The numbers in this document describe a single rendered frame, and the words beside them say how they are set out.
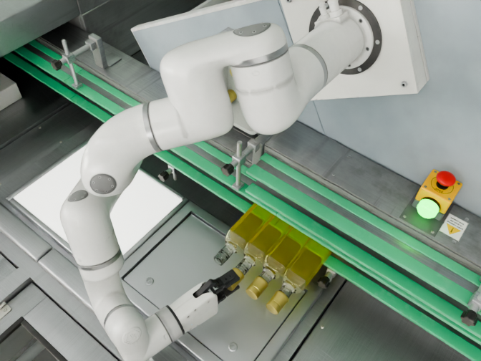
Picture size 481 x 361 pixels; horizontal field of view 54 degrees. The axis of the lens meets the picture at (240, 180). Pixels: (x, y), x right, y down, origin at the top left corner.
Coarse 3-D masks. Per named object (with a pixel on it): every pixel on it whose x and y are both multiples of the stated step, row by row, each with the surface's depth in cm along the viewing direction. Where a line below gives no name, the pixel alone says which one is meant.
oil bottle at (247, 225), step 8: (256, 208) 121; (248, 216) 120; (256, 216) 120; (264, 216) 120; (240, 224) 118; (248, 224) 118; (256, 224) 118; (232, 232) 117; (240, 232) 117; (248, 232) 117; (232, 240) 116; (240, 240) 115; (248, 240) 117; (240, 248) 116
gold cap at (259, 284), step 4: (256, 276) 111; (260, 276) 110; (256, 280) 110; (260, 280) 110; (264, 280) 110; (252, 284) 109; (256, 284) 109; (260, 284) 109; (264, 284) 110; (248, 288) 109; (252, 288) 108; (256, 288) 108; (260, 288) 109; (264, 288) 110; (248, 292) 109; (252, 292) 108; (256, 292) 108; (260, 292) 109; (252, 296) 109; (256, 296) 108
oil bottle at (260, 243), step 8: (272, 216) 120; (264, 224) 119; (272, 224) 119; (280, 224) 119; (288, 224) 119; (256, 232) 117; (264, 232) 117; (272, 232) 117; (280, 232) 117; (256, 240) 116; (264, 240) 116; (272, 240) 116; (248, 248) 114; (256, 248) 114; (264, 248) 114; (248, 256) 114; (256, 256) 113; (264, 256) 114; (256, 264) 115
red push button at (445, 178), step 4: (440, 172) 101; (444, 172) 101; (448, 172) 101; (436, 176) 101; (440, 176) 100; (444, 176) 100; (448, 176) 100; (452, 176) 100; (440, 180) 100; (444, 180) 99; (448, 180) 99; (452, 180) 99; (440, 184) 102; (444, 184) 99; (448, 184) 99; (452, 184) 99
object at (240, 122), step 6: (228, 66) 125; (228, 72) 127; (228, 78) 129; (228, 84) 130; (234, 84) 129; (234, 90) 130; (234, 102) 132; (234, 108) 130; (240, 108) 130; (234, 114) 129; (240, 114) 129; (234, 120) 128; (240, 120) 128; (240, 126) 127; (246, 126) 127; (246, 132) 126; (252, 132) 125
